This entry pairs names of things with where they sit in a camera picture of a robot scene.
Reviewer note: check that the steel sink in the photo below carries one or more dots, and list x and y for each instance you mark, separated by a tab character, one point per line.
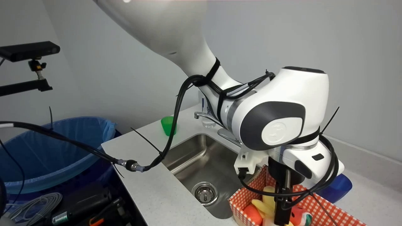
201	157

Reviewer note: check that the clear plastic bottle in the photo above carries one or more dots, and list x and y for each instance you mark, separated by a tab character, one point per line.
208	123

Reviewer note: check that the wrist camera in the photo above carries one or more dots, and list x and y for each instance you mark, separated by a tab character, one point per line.
248	160

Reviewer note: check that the stuffed watermelon slice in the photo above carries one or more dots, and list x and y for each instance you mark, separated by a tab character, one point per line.
300	217

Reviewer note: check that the red checkered box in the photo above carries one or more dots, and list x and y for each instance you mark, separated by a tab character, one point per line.
320	207

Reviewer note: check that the stuffed yellow banana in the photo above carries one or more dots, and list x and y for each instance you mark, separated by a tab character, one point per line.
267	205

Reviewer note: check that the stuffed orange toy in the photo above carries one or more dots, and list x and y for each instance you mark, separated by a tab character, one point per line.
252	215

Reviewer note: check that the green plastic cup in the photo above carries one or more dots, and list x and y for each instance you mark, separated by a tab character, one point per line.
167	125

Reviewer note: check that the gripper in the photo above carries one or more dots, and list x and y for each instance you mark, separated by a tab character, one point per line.
282	171

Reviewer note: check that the blue lined trash bin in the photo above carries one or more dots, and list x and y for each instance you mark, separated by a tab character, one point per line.
62	147

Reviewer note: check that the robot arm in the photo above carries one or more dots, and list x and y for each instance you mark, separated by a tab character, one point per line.
276	103

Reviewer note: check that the camera on mount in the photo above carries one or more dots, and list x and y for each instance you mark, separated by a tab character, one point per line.
29	51

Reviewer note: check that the silver tap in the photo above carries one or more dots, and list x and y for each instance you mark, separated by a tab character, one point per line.
205	115

